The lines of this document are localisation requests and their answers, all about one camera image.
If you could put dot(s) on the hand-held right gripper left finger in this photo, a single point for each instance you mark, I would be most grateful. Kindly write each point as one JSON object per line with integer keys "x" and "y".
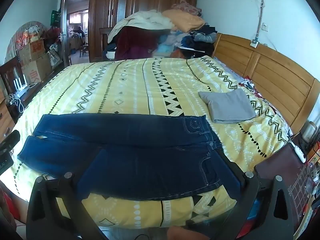
{"x": 86, "y": 180}

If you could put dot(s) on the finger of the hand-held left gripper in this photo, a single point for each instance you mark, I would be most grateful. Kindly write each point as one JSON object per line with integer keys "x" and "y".
{"x": 11, "y": 137}

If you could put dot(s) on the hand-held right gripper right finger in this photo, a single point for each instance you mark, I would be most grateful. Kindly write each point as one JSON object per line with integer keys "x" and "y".
{"x": 231, "y": 180}

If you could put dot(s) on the dark blue jeans pants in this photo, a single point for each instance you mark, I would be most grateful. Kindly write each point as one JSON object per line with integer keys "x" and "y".
{"x": 150, "y": 155}

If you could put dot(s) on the wooden dresser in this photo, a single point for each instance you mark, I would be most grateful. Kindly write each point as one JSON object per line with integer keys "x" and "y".
{"x": 5, "y": 120}

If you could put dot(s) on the white router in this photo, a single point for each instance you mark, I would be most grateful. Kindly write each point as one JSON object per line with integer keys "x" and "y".
{"x": 20, "y": 83}

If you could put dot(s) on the person's leg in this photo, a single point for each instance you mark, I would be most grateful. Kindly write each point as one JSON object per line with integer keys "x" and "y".
{"x": 185, "y": 233}

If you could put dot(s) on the large cardboard box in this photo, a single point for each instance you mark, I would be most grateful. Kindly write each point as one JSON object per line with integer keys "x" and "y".
{"x": 37, "y": 70}

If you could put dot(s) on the white handheld device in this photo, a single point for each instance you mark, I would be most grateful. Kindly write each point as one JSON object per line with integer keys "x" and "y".
{"x": 298, "y": 152}

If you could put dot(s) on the folded grey cloth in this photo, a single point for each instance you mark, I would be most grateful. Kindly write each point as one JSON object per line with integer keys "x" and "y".
{"x": 230, "y": 105}

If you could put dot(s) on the small cardboard box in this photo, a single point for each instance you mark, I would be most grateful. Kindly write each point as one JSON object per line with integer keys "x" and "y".
{"x": 32, "y": 51}

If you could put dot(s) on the yellow patterned blanket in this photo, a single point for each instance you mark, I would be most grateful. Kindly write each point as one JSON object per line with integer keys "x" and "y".
{"x": 125, "y": 87}

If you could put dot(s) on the wooden bed headboard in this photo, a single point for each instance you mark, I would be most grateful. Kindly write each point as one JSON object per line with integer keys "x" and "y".
{"x": 275, "y": 72}

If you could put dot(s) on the white cup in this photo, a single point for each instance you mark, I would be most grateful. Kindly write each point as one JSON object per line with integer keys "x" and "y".
{"x": 110, "y": 55}

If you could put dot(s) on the green bag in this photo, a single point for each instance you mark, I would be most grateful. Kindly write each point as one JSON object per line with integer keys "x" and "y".
{"x": 55, "y": 17}

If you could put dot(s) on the wooden chair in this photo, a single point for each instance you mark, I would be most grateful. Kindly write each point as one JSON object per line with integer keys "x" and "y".
{"x": 105, "y": 33}

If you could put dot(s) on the pile of dark clothes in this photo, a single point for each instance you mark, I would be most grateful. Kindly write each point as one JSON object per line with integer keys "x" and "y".
{"x": 200, "y": 38}

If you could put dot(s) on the maroon blanket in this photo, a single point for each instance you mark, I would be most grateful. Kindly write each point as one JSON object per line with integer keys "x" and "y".
{"x": 135, "y": 42}

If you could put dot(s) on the light blue clothes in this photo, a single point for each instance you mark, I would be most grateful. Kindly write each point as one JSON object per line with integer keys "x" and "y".
{"x": 167, "y": 42}

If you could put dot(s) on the orange blanket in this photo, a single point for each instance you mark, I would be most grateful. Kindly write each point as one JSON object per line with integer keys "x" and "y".
{"x": 185, "y": 20}

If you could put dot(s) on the red patterned blanket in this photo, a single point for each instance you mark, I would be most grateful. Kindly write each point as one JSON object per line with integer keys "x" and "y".
{"x": 187, "y": 7}

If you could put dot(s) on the dark wooden frame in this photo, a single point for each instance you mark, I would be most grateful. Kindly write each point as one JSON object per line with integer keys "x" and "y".
{"x": 8, "y": 70}

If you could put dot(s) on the white wall socket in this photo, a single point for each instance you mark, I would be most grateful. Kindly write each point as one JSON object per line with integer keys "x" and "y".
{"x": 254, "y": 43}

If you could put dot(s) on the white wall switch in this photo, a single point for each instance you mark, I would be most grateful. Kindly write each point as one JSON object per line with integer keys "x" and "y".
{"x": 264, "y": 26}

